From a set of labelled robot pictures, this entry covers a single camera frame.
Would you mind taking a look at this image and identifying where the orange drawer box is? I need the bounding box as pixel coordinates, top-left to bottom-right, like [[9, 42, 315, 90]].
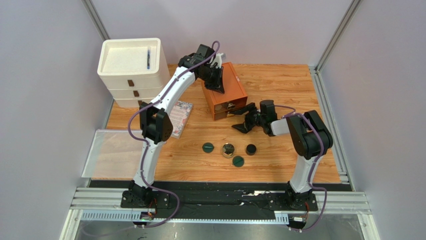
[[201, 62, 248, 121]]

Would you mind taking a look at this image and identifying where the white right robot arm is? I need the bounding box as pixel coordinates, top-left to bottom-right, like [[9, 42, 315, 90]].
[[230, 100, 334, 210]]

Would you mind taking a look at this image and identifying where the floral patterned booklet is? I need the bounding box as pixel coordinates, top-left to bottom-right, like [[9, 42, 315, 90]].
[[169, 100, 193, 139]]

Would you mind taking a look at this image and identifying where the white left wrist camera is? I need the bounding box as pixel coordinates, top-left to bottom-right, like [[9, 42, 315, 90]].
[[209, 53, 226, 69]]

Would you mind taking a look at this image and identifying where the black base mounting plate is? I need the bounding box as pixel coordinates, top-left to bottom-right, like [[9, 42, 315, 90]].
[[120, 189, 319, 212]]

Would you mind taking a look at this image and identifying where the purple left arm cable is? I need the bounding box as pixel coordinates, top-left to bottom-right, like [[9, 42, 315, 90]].
[[127, 40, 221, 229]]

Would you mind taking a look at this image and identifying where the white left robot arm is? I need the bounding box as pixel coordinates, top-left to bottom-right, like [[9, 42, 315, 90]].
[[120, 40, 225, 208]]

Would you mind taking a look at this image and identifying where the blue pen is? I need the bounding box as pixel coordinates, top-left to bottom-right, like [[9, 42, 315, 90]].
[[146, 49, 151, 70]]

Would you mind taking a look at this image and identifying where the clear plastic sheet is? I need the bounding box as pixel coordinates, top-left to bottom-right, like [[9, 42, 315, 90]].
[[82, 129, 146, 180]]

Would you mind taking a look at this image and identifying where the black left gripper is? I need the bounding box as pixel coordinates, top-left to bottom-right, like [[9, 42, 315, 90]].
[[199, 66, 226, 95]]

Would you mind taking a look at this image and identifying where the white three-drawer cabinet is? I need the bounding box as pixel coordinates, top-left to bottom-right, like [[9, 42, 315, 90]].
[[97, 37, 171, 108]]

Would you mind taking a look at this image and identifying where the gold mirrored jar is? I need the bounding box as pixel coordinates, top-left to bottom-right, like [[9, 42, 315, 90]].
[[221, 143, 236, 159]]

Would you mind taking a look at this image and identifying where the aluminium frame rail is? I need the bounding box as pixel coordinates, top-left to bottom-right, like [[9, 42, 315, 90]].
[[70, 188, 372, 224]]

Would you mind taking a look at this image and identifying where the dark green round lid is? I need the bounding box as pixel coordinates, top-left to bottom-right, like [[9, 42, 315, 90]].
[[202, 142, 215, 154]]

